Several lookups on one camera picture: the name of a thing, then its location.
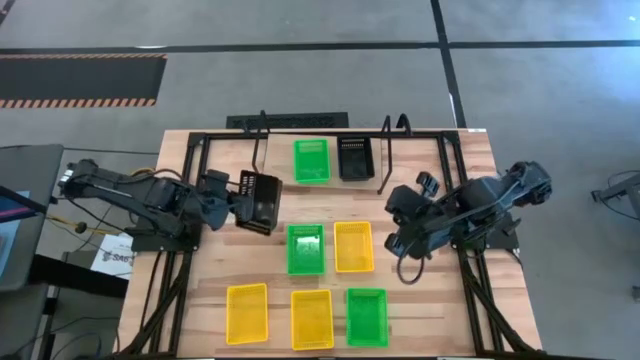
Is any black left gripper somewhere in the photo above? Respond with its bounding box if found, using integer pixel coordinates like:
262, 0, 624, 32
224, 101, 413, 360
198, 191, 250, 232

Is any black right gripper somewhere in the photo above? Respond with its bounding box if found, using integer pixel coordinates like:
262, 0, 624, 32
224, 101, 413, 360
385, 183, 427, 229

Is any black plastic slotted basket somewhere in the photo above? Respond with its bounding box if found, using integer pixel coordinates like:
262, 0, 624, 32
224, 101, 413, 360
233, 169, 284, 237
336, 135, 376, 182

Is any green plastic slotted basket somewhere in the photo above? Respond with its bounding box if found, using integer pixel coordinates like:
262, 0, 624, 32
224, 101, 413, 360
345, 287, 390, 349
285, 223, 327, 277
292, 138, 332, 185

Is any yellow plastic slotted basket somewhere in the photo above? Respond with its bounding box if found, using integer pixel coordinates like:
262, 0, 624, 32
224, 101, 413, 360
290, 288, 336, 352
332, 220, 376, 274
225, 282, 270, 347

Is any wooden shelf with black rails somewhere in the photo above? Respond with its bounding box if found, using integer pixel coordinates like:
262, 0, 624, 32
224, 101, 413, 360
243, 109, 414, 197

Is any white printed paper sheet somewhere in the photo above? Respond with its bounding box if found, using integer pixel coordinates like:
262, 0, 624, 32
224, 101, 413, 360
89, 233, 136, 281

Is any black orange striped floor mat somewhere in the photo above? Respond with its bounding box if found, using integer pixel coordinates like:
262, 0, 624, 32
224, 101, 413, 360
0, 53, 169, 109

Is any grey metal floor stand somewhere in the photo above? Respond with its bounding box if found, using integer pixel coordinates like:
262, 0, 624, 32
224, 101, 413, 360
591, 170, 640, 221

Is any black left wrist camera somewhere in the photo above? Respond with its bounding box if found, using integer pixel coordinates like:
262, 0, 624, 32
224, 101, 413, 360
201, 168, 232, 195

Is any black aluminium rig frame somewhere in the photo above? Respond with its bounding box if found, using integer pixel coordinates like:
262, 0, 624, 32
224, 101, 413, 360
107, 128, 551, 360

